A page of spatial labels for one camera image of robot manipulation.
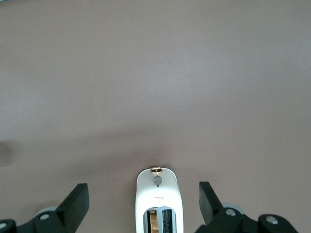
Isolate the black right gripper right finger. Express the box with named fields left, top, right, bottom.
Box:
left=194, top=181, right=298, bottom=233

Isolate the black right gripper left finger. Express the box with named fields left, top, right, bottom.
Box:
left=0, top=183, right=90, bottom=233

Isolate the brown toast slice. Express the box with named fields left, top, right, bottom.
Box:
left=148, top=210, right=159, bottom=233

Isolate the cream white toaster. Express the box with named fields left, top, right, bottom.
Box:
left=135, top=166, right=183, bottom=233

